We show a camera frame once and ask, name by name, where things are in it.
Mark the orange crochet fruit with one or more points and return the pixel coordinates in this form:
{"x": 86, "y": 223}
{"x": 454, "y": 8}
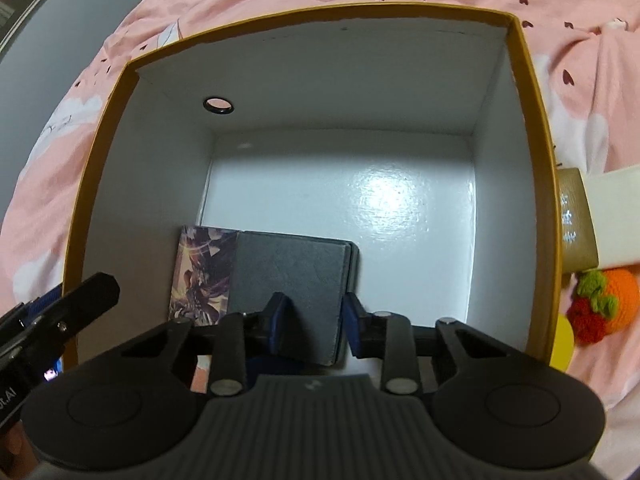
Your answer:
{"x": 622, "y": 300}

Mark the gold small box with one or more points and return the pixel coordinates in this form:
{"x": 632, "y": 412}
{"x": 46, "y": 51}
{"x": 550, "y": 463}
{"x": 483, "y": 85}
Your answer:
{"x": 575, "y": 220}

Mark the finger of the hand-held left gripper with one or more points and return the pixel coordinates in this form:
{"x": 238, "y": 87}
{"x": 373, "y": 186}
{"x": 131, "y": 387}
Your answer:
{"x": 87, "y": 297}

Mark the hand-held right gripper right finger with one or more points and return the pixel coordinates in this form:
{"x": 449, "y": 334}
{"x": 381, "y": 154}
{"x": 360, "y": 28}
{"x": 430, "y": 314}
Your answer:
{"x": 352, "y": 327}

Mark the orange cardboard box white inside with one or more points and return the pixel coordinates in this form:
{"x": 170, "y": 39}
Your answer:
{"x": 350, "y": 185}

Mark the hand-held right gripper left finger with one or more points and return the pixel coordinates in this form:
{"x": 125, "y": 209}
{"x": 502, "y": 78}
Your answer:
{"x": 277, "y": 322}

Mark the printed card box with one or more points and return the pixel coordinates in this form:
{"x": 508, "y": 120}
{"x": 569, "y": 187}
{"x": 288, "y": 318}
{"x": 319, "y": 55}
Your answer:
{"x": 202, "y": 275}

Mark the yellow round object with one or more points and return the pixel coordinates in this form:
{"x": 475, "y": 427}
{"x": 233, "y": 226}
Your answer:
{"x": 564, "y": 342}

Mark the red crochet strawberry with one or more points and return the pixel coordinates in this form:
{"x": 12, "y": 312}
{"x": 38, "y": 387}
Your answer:
{"x": 590, "y": 322}

